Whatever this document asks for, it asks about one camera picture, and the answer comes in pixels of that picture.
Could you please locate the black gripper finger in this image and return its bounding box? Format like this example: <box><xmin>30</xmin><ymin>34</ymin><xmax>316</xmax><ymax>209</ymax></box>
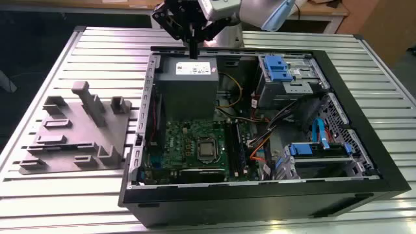
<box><xmin>194</xmin><ymin>19</ymin><xmax>231</xmax><ymax>60</ymax></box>
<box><xmin>152</xmin><ymin>5</ymin><xmax>195</xmax><ymax>60</ymax></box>

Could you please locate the black RAM slot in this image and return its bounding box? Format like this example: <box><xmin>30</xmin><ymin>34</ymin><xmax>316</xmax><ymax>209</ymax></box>
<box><xmin>231</xmin><ymin>118</ymin><xmax>239</xmax><ymax>176</ymax></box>
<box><xmin>226</xmin><ymin>118</ymin><xmax>234</xmax><ymax>176</ymax></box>

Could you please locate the blue plastic drive latch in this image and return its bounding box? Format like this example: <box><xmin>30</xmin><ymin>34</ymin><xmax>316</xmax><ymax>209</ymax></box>
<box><xmin>263</xmin><ymin>55</ymin><xmax>295</xmax><ymax>83</ymax></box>

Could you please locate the grey power supply unit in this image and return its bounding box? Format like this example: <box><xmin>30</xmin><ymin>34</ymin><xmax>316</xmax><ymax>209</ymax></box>
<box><xmin>152</xmin><ymin>56</ymin><xmax>219</xmax><ymax>121</ymax></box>

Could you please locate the wooden desk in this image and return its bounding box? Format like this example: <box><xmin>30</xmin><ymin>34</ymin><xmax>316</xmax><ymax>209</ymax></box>
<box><xmin>0</xmin><ymin>0</ymin><xmax>351</xmax><ymax>34</ymax></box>

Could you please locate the metal drive cage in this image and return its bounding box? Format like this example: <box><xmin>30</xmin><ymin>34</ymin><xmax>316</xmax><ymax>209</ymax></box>
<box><xmin>256</xmin><ymin>55</ymin><xmax>331</xmax><ymax>110</ymax></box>

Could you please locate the grey parts rack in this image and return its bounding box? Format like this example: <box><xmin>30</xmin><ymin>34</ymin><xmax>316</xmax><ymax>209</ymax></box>
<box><xmin>19</xmin><ymin>81</ymin><xmax>142</xmax><ymax>176</ymax></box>

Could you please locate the green motherboard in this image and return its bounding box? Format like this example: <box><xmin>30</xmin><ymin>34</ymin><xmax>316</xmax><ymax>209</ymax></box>
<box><xmin>143</xmin><ymin>118</ymin><xmax>272</xmax><ymax>183</ymax></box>

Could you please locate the silver CPU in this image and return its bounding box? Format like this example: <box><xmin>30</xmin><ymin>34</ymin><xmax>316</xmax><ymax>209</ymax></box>
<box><xmin>199</xmin><ymin>142</ymin><xmax>218</xmax><ymax>157</ymax></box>

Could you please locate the brown wooden cabinet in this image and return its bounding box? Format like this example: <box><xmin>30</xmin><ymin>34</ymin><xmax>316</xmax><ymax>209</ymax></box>
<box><xmin>336</xmin><ymin>0</ymin><xmax>416</xmax><ymax>66</ymax></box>

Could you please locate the grey chair leg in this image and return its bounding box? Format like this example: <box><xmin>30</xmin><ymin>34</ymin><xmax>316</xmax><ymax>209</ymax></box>
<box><xmin>0</xmin><ymin>70</ymin><xmax>18</xmax><ymax>93</ymax></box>

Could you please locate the metal CPU socket cover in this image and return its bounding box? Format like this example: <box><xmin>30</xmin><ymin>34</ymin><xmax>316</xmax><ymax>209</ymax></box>
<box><xmin>194</xmin><ymin>136</ymin><xmax>223</xmax><ymax>164</ymax></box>

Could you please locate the hard disk in blue carrier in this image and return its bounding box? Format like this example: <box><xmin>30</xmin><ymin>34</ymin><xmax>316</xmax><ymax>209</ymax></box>
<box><xmin>286</xmin><ymin>142</ymin><xmax>355</xmax><ymax>158</ymax></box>

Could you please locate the black graphics card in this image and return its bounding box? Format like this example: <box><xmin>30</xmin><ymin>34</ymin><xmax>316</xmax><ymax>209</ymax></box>
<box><xmin>178</xmin><ymin>167</ymin><xmax>226</xmax><ymax>184</ymax></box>

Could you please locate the metal disk bay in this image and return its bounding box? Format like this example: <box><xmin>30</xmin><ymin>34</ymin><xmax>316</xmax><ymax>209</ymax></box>
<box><xmin>283</xmin><ymin>142</ymin><xmax>375</xmax><ymax>180</ymax></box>

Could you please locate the black PC case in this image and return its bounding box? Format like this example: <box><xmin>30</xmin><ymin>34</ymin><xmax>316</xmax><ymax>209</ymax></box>
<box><xmin>118</xmin><ymin>45</ymin><xmax>412</xmax><ymax>229</ymax></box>

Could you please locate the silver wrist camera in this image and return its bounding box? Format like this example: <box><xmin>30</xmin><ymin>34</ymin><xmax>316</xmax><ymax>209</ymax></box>
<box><xmin>196</xmin><ymin>0</ymin><xmax>226</xmax><ymax>22</ymax></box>

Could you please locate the yellow power wire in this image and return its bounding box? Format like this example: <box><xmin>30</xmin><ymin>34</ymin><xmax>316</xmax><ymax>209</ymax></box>
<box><xmin>218</xmin><ymin>73</ymin><xmax>243</xmax><ymax>108</ymax></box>

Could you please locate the black wire bundle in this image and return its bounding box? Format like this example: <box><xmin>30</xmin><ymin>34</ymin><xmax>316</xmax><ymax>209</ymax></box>
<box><xmin>250</xmin><ymin>94</ymin><xmax>327</xmax><ymax>147</ymax></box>

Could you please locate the blue data wire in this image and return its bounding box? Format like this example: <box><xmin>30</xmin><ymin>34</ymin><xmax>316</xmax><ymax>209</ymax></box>
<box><xmin>312</xmin><ymin>118</ymin><xmax>331</xmax><ymax>150</ymax></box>

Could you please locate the orange wire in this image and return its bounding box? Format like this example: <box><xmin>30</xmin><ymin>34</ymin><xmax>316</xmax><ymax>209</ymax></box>
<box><xmin>248</xmin><ymin>139</ymin><xmax>271</xmax><ymax>161</ymax></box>

